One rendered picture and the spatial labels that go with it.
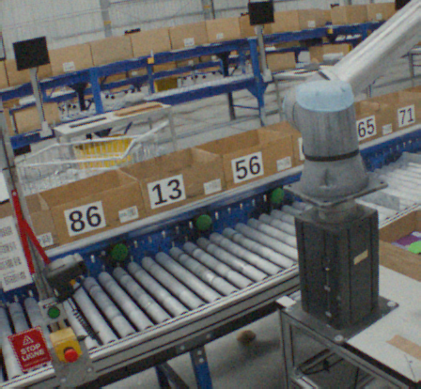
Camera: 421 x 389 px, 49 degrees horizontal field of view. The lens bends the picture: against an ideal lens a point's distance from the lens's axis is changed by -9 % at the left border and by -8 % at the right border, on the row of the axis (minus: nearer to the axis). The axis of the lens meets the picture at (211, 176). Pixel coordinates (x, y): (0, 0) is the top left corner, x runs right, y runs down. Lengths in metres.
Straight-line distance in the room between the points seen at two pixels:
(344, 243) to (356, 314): 0.25
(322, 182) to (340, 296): 0.32
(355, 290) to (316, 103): 0.53
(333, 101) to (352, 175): 0.19
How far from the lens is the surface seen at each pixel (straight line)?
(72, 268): 1.32
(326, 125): 1.22
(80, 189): 2.27
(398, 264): 1.69
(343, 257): 1.31
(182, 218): 2.09
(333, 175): 1.25
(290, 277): 1.78
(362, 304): 1.45
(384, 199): 2.25
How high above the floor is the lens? 1.61
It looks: 17 degrees down
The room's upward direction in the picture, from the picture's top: 9 degrees counter-clockwise
